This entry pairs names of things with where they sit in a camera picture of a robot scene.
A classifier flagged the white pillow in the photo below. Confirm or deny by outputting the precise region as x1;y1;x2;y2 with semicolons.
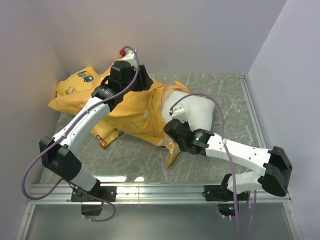
161;90;215;131

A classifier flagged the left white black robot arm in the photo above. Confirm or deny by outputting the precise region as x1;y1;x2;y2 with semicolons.
39;60;153;201

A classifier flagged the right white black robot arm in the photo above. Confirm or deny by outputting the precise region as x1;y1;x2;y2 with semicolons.
164;119;293;202

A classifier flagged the yellow vehicle print pillow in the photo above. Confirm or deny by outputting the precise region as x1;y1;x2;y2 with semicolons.
48;66;125;149

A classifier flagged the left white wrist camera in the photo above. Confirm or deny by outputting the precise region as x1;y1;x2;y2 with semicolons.
119;49;137;69

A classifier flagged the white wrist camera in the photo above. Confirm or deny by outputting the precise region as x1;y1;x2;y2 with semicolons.
169;103;187;124
119;49;137;69

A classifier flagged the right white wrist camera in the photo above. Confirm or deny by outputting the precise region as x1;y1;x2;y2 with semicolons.
169;103;187;124

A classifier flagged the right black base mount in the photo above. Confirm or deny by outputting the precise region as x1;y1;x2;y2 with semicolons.
202;185;236;218

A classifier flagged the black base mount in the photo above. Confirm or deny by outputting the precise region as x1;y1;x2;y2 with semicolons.
70;185;117;220
202;185;236;218

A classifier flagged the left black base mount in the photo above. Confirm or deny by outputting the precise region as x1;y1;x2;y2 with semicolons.
70;185;117;220

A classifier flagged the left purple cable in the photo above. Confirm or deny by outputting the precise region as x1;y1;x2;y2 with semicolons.
21;45;141;222

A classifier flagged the aluminium frame rail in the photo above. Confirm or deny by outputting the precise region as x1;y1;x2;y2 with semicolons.
14;74;298;240

